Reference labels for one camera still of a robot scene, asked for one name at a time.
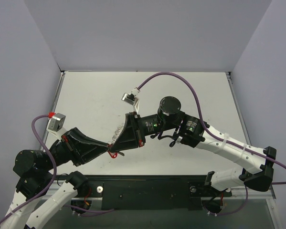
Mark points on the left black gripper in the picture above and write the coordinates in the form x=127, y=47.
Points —
x=69, y=148

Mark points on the red key tag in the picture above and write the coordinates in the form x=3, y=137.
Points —
x=112, y=154

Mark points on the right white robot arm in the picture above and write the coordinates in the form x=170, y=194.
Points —
x=170, y=122

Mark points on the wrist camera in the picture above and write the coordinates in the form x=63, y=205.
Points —
x=132, y=99
x=56, y=125

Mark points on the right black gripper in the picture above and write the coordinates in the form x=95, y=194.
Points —
x=137, y=130

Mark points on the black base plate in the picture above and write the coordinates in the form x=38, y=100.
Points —
x=152, y=192

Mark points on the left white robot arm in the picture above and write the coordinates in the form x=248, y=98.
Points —
x=37, y=170

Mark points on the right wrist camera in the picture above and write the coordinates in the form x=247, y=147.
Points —
x=132, y=99

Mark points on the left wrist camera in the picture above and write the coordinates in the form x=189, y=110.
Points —
x=56, y=125

